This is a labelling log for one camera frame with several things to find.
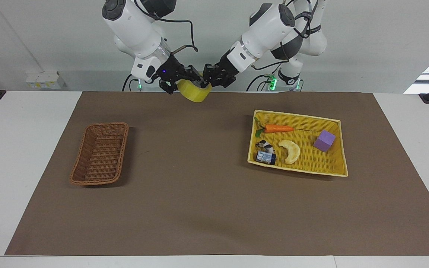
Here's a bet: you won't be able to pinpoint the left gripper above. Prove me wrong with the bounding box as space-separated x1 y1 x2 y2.
203 57 238 89

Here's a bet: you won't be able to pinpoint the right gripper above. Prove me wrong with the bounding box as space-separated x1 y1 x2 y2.
157 55 204 95

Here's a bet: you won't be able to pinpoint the yellow tape roll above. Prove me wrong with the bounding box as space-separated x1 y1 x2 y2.
177 73 212 103

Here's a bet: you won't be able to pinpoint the brown wicker basket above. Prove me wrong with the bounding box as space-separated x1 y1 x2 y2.
70 122 130 186

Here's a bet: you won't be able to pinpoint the yellow woven basket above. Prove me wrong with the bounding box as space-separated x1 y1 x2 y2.
247 109 349 178

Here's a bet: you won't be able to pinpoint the orange toy carrot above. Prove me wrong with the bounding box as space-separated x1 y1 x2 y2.
254 117 295 138

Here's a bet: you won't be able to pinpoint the small black and white object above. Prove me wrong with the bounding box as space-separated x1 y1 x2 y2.
255 140 276 154

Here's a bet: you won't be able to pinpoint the beige croissant toy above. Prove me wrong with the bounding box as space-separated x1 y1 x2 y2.
277 140 301 165

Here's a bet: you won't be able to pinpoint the purple cube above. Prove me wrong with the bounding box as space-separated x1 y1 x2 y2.
313 130 337 153

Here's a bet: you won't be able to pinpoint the black cable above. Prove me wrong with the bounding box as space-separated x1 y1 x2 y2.
246 74 271 92
251 59 286 71
134 0 199 53
121 74 134 92

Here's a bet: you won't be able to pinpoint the white wall socket box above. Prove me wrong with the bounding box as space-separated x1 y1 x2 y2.
25 71 66 90

